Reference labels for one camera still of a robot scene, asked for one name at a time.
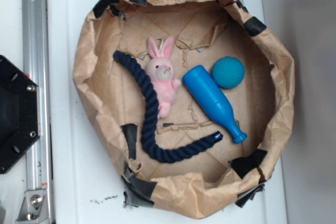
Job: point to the brown paper bag bin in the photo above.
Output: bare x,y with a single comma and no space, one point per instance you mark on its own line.
204,31

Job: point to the pink plush bunny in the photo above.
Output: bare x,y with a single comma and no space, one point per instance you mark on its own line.
161,71

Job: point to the blue plastic bottle toy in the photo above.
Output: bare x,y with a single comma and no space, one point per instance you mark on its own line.
213,101

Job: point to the blue dimpled ball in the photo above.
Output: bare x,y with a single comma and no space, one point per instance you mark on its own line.
228,72

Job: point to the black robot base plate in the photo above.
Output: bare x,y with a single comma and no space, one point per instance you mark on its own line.
19,114

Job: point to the metal corner bracket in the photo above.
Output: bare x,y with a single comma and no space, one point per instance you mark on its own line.
34,208

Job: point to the aluminium extrusion rail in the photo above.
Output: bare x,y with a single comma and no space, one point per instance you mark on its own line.
35,56

